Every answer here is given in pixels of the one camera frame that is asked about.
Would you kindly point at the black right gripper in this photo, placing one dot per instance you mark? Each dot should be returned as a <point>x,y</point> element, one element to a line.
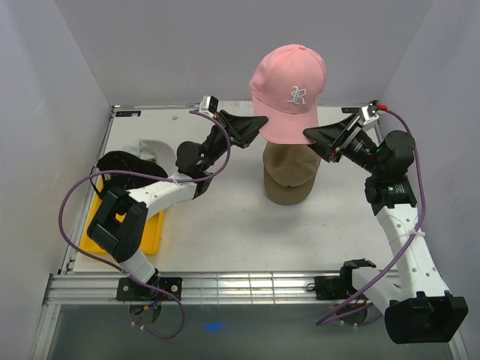
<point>328,136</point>

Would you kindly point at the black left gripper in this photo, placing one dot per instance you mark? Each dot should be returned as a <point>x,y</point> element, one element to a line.
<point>241,130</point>

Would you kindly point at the beige cap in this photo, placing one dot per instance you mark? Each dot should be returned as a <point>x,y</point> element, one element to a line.
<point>289,172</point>

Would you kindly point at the pink cap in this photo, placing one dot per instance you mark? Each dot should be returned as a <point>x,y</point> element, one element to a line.
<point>284,88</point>

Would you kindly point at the white cap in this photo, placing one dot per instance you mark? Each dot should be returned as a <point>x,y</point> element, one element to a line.
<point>155,151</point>

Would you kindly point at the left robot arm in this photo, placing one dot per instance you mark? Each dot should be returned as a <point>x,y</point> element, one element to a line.
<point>118,224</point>

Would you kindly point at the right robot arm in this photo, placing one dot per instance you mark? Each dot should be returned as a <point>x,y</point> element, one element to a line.
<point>416,304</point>

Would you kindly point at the paper sheet at back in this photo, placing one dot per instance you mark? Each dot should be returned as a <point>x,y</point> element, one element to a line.
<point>236,104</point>

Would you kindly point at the black logo sticker right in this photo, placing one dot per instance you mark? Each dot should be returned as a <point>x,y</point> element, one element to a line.
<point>349,109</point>

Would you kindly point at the black logo sticker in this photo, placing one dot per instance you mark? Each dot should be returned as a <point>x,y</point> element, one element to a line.
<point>349,109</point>
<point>129,113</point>

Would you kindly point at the black logo sticker left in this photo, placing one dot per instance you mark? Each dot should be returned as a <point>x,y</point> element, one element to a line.
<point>129,113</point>

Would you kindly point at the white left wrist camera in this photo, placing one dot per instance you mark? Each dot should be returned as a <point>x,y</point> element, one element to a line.
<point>209,105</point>

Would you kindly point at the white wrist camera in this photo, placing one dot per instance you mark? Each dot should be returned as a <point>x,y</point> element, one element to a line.
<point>370,114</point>
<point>209,105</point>

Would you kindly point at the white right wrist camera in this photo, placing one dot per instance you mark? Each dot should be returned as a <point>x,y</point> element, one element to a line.
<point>370,114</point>

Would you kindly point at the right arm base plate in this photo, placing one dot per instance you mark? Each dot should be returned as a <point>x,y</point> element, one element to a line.
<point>336,288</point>

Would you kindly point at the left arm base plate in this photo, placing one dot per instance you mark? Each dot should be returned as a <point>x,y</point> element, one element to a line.
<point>130,291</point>

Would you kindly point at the aluminium table frame rail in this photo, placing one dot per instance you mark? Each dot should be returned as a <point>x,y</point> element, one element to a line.
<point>207,288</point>

